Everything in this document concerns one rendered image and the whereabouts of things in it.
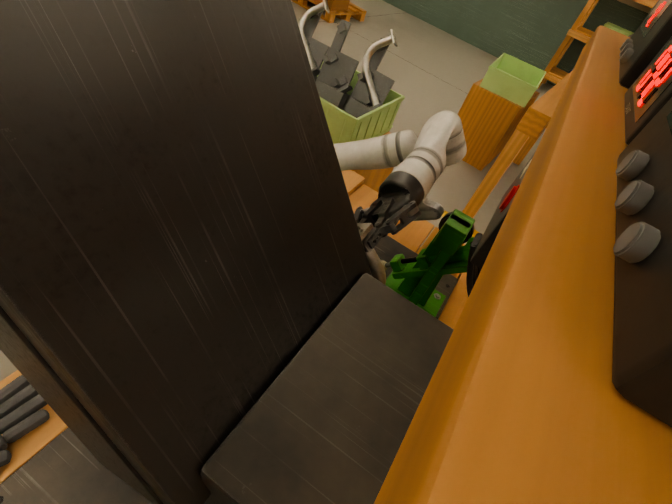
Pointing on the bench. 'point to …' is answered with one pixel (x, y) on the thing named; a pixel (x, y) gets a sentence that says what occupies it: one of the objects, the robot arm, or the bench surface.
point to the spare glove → (19, 413)
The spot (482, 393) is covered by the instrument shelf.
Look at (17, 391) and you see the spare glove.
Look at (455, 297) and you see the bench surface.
